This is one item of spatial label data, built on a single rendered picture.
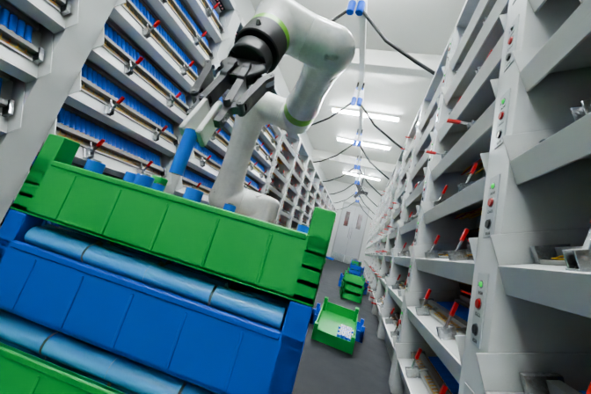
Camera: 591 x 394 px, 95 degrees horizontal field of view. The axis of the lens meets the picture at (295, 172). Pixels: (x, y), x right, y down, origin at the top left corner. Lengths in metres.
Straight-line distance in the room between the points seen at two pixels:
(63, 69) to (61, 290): 1.00
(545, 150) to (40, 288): 0.63
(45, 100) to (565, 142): 1.30
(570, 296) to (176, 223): 0.43
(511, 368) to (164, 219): 0.54
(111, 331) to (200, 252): 0.09
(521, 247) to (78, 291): 0.61
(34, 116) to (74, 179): 0.89
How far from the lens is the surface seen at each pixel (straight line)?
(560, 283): 0.46
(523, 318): 0.60
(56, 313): 0.33
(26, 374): 0.35
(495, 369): 0.60
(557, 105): 0.71
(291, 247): 0.24
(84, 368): 0.33
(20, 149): 1.21
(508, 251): 0.59
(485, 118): 0.84
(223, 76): 0.49
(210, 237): 0.26
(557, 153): 0.53
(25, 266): 0.35
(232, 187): 1.09
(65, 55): 1.26
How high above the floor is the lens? 0.45
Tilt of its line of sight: 13 degrees up
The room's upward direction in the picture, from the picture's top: 16 degrees clockwise
